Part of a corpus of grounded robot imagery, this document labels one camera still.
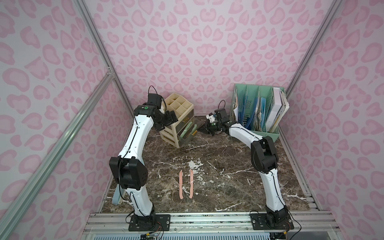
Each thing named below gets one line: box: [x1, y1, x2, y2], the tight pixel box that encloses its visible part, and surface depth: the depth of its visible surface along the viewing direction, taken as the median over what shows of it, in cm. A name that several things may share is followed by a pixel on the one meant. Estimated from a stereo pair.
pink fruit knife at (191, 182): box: [189, 169, 194, 199], surface depth 87 cm
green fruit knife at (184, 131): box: [180, 121, 193, 138], surface depth 101 cm
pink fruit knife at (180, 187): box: [179, 169, 184, 200], surface depth 87 cm
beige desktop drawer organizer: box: [159, 92, 195, 148], surface depth 92 cm
